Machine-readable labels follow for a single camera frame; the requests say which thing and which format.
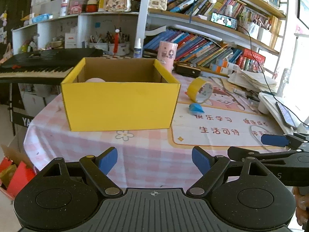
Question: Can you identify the black charging cable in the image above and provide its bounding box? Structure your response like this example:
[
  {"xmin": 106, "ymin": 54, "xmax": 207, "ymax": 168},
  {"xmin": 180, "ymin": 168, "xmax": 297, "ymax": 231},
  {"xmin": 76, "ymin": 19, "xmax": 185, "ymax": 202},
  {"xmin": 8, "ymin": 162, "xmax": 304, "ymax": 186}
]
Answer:
[{"xmin": 237, "ymin": 25, "xmax": 309, "ymax": 128}]

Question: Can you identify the pink plush toy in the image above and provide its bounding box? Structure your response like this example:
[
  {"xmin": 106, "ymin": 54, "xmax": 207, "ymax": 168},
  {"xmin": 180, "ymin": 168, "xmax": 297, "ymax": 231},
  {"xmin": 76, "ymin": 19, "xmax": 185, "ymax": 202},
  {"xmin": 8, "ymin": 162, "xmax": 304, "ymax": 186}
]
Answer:
[{"xmin": 86, "ymin": 78, "xmax": 105, "ymax": 83}]

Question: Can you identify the white laptop stand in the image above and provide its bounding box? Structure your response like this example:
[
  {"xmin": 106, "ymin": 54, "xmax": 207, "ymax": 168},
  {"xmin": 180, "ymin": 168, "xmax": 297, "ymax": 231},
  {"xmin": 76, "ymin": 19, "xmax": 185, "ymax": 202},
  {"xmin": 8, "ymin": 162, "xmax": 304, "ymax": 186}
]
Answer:
[{"xmin": 258, "ymin": 92, "xmax": 308, "ymax": 134}]

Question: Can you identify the white pen holder cup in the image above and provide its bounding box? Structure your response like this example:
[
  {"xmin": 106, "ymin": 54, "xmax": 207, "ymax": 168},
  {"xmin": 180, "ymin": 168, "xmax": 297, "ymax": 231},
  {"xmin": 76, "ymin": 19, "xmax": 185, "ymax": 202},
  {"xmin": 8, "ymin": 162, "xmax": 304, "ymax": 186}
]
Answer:
[{"xmin": 108, "ymin": 42, "xmax": 130, "ymax": 56}]

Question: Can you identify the yellow cardboard box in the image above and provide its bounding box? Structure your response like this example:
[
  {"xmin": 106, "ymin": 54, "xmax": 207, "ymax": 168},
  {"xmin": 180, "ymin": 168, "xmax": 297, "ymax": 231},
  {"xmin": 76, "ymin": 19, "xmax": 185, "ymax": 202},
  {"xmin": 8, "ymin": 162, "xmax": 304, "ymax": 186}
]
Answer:
[{"xmin": 61, "ymin": 58, "xmax": 181, "ymax": 131}]

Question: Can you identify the pink cylindrical canister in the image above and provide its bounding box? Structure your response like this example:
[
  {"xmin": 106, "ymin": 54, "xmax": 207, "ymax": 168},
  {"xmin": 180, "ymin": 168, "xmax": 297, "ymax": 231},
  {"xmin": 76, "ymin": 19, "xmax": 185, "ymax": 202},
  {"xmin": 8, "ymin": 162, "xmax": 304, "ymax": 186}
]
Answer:
[{"xmin": 157, "ymin": 41, "xmax": 178, "ymax": 73}]

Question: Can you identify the red bag on floor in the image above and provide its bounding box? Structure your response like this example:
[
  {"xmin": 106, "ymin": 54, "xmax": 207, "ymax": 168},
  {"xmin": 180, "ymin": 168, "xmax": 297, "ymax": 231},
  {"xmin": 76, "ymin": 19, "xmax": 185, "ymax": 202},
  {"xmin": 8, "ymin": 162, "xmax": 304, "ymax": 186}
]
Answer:
[{"xmin": 1, "ymin": 157, "xmax": 36, "ymax": 200}]

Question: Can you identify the white spray bottle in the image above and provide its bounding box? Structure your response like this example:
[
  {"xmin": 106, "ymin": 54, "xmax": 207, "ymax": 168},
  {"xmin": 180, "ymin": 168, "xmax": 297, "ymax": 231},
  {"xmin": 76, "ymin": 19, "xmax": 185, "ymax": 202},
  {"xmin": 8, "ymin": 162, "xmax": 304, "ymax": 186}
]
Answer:
[{"xmin": 133, "ymin": 38, "xmax": 143, "ymax": 58}]

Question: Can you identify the yellow tape roll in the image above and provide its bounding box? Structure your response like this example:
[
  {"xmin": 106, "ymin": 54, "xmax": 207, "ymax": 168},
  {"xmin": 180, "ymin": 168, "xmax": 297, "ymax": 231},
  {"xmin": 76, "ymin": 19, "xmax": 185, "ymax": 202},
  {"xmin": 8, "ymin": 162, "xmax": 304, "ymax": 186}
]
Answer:
[{"xmin": 187, "ymin": 78, "xmax": 213, "ymax": 104}]

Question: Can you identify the black electronic keyboard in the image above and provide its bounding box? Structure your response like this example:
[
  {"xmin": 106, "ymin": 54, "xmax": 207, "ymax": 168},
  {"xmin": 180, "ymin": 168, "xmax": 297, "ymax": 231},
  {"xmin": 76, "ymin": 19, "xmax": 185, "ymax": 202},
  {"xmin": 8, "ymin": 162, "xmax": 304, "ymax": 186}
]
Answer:
[{"xmin": 1, "ymin": 48, "xmax": 103, "ymax": 85}]

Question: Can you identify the blue star-shaped sharpener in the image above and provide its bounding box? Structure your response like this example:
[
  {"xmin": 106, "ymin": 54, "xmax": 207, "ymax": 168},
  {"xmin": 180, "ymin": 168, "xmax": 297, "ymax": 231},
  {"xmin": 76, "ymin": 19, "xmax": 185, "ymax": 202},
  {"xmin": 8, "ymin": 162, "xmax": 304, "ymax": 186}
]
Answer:
[{"xmin": 188, "ymin": 103, "xmax": 204, "ymax": 115}]

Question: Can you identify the wooden chess board box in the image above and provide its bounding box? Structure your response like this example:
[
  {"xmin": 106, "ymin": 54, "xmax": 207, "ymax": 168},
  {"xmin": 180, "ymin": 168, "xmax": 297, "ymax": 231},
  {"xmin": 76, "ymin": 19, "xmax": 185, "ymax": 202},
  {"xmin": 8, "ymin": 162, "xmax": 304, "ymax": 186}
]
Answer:
[{"xmin": 102, "ymin": 55, "xmax": 132, "ymax": 60}]

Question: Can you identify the white quilted pearl handbag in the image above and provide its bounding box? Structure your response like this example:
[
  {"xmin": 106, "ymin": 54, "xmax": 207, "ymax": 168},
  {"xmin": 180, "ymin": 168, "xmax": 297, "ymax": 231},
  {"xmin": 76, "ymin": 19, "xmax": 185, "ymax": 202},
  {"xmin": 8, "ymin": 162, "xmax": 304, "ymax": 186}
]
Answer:
[{"xmin": 148, "ymin": 0, "xmax": 168, "ymax": 11}]

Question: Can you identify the pink cartoon table mat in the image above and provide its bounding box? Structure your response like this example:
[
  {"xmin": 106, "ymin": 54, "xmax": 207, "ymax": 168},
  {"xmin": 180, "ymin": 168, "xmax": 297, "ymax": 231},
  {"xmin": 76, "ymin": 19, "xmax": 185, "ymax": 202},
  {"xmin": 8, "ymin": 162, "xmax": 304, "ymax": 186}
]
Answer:
[{"xmin": 24, "ymin": 75, "xmax": 282, "ymax": 189}]

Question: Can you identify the white cubby shelf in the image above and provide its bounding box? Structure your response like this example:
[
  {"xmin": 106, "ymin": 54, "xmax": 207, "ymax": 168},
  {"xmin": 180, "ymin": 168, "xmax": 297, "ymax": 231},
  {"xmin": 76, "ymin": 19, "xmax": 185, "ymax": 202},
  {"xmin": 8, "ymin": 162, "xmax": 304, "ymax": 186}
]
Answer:
[{"xmin": 12, "ymin": 12, "xmax": 139, "ymax": 55}]

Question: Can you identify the stack of papers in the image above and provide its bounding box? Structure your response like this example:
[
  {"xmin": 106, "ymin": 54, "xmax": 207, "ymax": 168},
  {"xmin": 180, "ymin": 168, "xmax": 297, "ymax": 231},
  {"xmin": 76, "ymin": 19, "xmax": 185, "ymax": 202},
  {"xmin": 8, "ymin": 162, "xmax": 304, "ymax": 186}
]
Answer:
[{"xmin": 228, "ymin": 70, "xmax": 277, "ymax": 93}]

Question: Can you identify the brown retro radio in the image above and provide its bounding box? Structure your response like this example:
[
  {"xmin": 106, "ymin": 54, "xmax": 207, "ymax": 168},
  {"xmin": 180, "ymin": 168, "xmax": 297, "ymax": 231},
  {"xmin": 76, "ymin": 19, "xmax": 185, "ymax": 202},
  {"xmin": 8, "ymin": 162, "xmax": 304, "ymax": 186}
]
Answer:
[{"xmin": 174, "ymin": 62, "xmax": 201, "ymax": 78}]

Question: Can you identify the smartphone on shelf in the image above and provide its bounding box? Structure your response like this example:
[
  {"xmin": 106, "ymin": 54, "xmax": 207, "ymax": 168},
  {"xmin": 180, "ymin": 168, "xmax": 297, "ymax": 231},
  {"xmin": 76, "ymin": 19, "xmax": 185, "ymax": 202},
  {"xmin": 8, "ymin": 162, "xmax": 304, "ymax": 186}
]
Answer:
[{"xmin": 211, "ymin": 12, "xmax": 237, "ymax": 29}]

